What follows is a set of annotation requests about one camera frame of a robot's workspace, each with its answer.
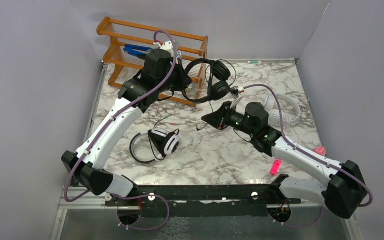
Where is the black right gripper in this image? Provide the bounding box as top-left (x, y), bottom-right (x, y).
top-left (201, 101), bottom-right (257, 137)

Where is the thin black headphone cable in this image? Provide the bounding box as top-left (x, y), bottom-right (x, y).
top-left (195, 59), bottom-right (239, 132)

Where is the black red headset cable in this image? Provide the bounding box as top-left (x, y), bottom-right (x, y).
top-left (153, 114), bottom-right (181, 132)

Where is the white black gaming headset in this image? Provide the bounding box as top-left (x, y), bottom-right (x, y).
top-left (129, 127), bottom-right (180, 164)

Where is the small black on-ear headphones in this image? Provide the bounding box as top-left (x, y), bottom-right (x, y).
top-left (181, 58), bottom-right (231, 104)

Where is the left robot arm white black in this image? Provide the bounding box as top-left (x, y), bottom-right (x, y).
top-left (61, 47), bottom-right (185, 206)

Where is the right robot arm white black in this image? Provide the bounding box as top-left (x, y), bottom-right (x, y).
top-left (201, 101), bottom-right (369, 219)

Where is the white over-ear headphones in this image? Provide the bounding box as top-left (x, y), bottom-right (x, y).
top-left (264, 94), bottom-right (302, 127)

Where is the blue black hand tool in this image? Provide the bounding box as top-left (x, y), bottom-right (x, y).
top-left (123, 44), bottom-right (153, 58)

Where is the wooden orange shelf rack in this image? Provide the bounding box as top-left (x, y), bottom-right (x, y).
top-left (96, 16), bottom-right (208, 106)

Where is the pink round object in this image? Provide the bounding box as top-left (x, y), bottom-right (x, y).
top-left (313, 145), bottom-right (327, 157)

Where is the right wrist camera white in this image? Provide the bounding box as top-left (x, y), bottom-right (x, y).
top-left (230, 86), bottom-right (245, 109)

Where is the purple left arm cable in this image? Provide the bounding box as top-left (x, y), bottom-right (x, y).
top-left (63, 29), bottom-right (179, 232)

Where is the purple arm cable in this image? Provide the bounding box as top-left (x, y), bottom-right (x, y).
top-left (63, 29), bottom-right (179, 232)
top-left (243, 83), bottom-right (374, 230)

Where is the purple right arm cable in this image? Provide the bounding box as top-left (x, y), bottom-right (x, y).
top-left (243, 83), bottom-right (374, 230)

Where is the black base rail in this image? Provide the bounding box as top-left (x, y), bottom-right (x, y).
top-left (105, 183), bottom-right (301, 219)

